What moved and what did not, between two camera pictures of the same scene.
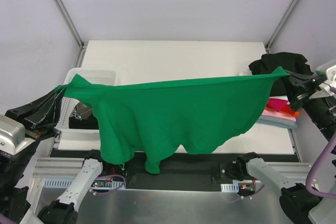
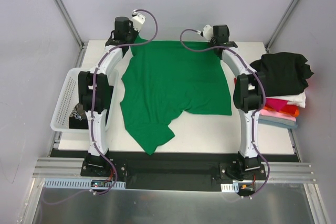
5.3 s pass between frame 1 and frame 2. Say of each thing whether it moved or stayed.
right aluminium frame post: stayed
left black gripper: moved
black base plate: stayed
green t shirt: moved
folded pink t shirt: stayed
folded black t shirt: stayed
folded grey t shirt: stayed
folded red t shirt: stayed
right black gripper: moved
